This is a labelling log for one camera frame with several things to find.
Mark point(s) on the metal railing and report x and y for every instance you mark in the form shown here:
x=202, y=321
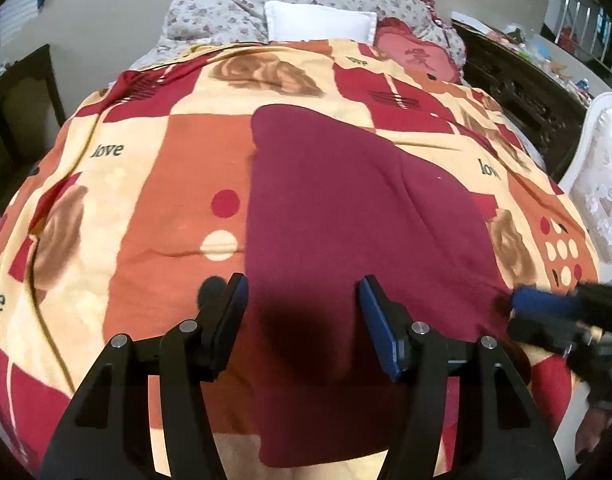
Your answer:
x=590, y=25

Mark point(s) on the red pillow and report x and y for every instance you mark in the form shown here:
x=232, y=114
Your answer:
x=415, y=55

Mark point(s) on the white upholstered chair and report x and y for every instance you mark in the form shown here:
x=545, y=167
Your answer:
x=603, y=185

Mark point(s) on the colourful clutter pile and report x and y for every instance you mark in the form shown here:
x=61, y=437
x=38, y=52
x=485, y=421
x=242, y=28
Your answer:
x=550, y=55

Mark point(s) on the dark carved wooden cabinet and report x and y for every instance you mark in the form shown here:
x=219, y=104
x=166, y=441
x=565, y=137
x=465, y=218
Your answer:
x=520, y=90

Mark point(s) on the dark wooden desk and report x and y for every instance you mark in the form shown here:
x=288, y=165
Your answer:
x=21, y=110

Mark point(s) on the person's right hand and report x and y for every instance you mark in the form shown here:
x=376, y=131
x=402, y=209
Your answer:
x=603, y=432

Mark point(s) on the printed red and cream blanket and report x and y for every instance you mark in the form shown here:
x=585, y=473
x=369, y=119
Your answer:
x=136, y=210

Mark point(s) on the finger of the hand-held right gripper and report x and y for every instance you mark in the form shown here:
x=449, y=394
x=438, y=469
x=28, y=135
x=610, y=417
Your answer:
x=545, y=334
x=545, y=304

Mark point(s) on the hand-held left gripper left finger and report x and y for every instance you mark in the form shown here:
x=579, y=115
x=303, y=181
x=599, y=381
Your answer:
x=231, y=320

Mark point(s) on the maroon garment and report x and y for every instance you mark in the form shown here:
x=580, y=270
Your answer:
x=336, y=210

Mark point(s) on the white pillow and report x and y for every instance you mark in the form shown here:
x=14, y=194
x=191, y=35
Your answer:
x=318, y=22

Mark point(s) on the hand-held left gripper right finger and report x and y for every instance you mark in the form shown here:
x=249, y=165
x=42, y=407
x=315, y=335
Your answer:
x=380, y=330

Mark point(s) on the small window with blinds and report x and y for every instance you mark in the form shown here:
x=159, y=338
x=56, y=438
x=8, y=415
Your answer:
x=11, y=15

